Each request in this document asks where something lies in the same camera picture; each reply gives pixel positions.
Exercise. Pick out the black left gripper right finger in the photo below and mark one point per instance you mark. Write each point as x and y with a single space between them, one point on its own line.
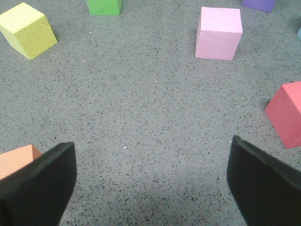
266 190

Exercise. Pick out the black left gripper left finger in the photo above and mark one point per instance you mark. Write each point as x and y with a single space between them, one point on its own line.
38 193

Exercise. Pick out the light blue foam cube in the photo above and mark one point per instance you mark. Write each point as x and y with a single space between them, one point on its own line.
299 34

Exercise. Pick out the orange foam cube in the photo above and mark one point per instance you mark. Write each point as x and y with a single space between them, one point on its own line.
16 159

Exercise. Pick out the red textured foam cube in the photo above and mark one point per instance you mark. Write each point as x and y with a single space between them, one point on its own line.
284 112

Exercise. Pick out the yellow foam cube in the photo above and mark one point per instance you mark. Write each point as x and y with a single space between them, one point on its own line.
27 30

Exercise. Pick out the pink foam cube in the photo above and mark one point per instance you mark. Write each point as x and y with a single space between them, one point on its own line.
219 33

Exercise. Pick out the purple foam cube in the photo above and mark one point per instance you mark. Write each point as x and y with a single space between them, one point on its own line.
262 5

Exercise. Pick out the green foam cube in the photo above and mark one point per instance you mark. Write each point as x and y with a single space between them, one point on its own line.
104 7

